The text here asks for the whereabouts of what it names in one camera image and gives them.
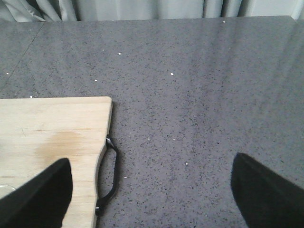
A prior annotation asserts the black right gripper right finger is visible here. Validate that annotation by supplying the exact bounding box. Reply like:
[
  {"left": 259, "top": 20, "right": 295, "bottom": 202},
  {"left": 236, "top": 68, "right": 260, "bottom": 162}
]
[{"left": 231, "top": 153, "right": 304, "bottom": 228}]

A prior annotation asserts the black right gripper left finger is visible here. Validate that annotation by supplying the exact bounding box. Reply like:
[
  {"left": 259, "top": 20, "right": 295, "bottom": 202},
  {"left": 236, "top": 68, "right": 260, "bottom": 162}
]
[{"left": 0, "top": 158, "right": 73, "bottom": 228}]

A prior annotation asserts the clear glass beaker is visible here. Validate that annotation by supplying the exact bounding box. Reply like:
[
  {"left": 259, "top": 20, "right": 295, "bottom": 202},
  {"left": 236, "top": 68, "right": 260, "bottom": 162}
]
[{"left": 0, "top": 184, "right": 16, "bottom": 199}]

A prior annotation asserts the wooden cutting board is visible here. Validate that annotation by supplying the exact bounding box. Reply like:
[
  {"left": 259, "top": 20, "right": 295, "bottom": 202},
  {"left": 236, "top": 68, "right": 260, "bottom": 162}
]
[{"left": 0, "top": 96, "right": 112, "bottom": 228}]

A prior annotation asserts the grey curtain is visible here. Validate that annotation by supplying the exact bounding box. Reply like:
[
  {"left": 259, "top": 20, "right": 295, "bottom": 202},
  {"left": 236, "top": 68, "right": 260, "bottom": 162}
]
[{"left": 0, "top": 0, "right": 304, "bottom": 22}]

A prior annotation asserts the black cutting board handle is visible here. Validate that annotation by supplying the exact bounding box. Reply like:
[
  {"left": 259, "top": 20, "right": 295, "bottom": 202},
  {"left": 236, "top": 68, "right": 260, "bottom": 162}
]
[{"left": 95, "top": 137, "right": 119, "bottom": 217}]

